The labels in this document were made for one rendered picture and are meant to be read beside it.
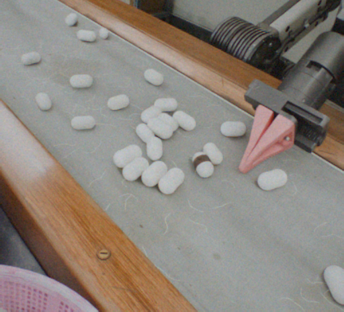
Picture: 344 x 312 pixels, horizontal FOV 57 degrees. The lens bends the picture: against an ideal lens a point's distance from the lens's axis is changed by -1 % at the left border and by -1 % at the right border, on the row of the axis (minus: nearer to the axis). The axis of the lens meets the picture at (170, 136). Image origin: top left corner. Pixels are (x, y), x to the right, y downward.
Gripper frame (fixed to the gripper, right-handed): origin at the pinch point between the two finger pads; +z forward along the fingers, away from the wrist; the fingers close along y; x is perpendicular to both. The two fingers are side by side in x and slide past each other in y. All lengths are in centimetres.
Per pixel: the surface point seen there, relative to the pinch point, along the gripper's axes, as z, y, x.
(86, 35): -3.9, -41.8, 3.1
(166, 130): 2.5, -10.3, -2.3
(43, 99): 9.8, -24.9, -8.2
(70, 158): 12.6, -14.5, -8.2
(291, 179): -2.7, 4.6, 4.2
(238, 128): -4.5, -5.0, 3.3
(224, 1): -126, -137, 150
